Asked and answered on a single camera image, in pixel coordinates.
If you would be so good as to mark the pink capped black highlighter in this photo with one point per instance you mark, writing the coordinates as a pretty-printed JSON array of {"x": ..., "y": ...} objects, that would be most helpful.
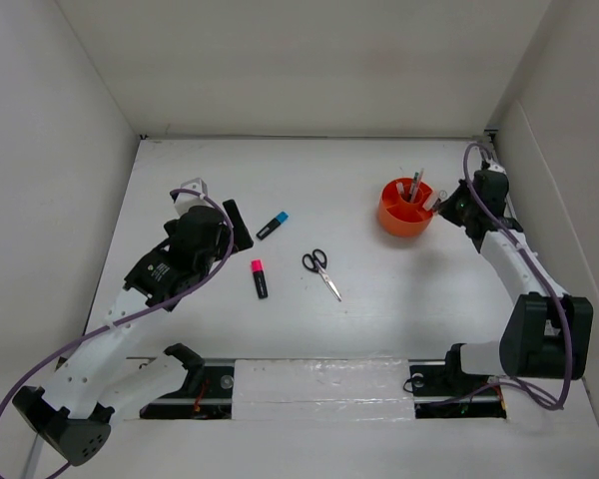
[{"x": 259, "y": 278}]

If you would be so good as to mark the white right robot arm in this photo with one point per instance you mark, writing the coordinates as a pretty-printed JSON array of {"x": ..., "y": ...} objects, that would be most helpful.
[{"x": 548, "y": 332}]

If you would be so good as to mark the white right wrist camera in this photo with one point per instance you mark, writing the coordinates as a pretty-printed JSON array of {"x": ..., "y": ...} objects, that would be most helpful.
[{"x": 488, "y": 165}]

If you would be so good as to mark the black handled scissors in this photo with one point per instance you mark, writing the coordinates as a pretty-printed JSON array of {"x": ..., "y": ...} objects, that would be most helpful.
[{"x": 316, "y": 262}]

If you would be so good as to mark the blue capped black highlighter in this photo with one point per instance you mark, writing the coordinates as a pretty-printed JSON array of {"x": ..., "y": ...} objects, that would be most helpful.
[{"x": 272, "y": 225}]

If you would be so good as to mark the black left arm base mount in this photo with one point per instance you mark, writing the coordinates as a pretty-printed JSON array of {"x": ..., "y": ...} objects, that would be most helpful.
[{"x": 206, "y": 392}]

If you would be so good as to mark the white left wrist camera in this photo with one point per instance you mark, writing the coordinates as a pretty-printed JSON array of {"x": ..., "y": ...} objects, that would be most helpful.
[{"x": 190, "y": 194}]

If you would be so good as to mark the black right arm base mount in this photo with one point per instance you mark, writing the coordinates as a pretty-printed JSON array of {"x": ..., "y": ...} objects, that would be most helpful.
[{"x": 440, "y": 390}]

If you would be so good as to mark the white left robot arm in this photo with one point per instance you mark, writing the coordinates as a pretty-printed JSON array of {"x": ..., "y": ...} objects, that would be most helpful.
[{"x": 75, "y": 411}]

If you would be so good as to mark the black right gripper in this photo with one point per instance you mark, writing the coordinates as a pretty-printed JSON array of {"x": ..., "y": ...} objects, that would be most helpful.
[{"x": 445, "y": 208}]

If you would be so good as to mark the black gel pen clear cap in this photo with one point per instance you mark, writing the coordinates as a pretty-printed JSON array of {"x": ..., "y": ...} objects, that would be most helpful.
[{"x": 413, "y": 187}]

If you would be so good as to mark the green ended ink pen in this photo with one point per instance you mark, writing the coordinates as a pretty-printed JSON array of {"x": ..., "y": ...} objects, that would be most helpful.
[{"x": 421, "y": 172}]

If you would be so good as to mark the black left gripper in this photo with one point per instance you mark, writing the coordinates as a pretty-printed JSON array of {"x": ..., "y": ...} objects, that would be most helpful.
[{"x": 244, "y": 241}]

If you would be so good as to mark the orange round desk organizer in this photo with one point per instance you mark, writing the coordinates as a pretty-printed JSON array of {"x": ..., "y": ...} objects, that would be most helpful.
[{"x": 399, "y": 217}]

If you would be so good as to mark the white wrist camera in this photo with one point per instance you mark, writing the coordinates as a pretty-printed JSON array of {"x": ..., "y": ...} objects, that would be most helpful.
[
  {"x": 190, "y": 194},
  {"x": 488, "y": 165}
]

